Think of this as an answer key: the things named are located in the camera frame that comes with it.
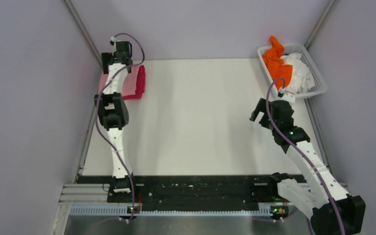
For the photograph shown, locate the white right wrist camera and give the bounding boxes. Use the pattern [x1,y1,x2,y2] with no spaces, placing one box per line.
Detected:
[278,89,296,105]

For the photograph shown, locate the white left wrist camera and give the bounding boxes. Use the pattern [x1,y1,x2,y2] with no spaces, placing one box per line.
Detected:
[110,36,117,46]

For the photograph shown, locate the white t shirt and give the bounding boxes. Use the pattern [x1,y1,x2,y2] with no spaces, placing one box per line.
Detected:
[280,53,315,94]

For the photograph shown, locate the orange t shirt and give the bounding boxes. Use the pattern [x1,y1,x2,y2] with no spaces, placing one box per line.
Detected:
[262,36,293,89]

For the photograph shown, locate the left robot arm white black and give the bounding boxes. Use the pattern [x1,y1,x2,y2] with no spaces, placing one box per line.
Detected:
[94,41,138,202]

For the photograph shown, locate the aluminium front rail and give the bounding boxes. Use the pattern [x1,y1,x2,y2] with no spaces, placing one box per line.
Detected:
[60,182,292,217]

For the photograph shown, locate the pink t shirt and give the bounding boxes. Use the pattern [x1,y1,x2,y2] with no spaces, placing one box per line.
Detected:
[98,64,140,97]

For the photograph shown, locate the folded red t shirt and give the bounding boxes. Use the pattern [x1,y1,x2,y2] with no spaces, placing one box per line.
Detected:
[121,65,146,100]

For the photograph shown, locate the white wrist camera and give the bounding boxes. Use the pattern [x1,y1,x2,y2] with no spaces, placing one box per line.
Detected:
[278,89,296,105]
[110,36,117,46]

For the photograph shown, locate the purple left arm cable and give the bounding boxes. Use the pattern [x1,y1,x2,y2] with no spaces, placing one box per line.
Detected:
[94,32,145,224]

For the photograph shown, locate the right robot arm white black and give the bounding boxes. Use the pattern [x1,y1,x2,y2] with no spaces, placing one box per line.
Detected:
[250,97,366,235]

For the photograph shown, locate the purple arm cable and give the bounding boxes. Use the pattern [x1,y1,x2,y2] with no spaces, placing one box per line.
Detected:
[94,32,145,224]
[265,77,347,235]

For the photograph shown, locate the white plastic basket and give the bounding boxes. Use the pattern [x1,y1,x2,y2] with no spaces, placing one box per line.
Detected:
[257,43,328,99]

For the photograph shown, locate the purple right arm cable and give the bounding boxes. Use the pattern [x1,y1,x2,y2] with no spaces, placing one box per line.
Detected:
[265,77,347,235]

